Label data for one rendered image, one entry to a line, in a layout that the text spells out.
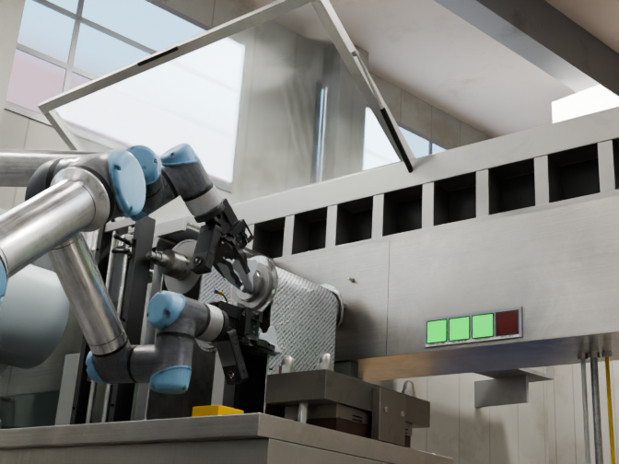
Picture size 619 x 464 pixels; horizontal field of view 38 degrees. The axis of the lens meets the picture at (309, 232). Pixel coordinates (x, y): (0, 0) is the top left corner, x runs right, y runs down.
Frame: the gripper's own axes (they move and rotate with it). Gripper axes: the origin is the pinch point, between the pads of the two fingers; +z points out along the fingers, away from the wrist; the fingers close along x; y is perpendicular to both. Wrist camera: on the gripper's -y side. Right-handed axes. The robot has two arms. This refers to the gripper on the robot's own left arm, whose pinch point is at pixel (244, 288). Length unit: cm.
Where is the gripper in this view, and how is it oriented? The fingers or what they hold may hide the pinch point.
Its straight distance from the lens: 203.6
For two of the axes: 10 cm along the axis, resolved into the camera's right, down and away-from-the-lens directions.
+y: 4.5, -5.2, 7.3
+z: 4.3, 8.4, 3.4
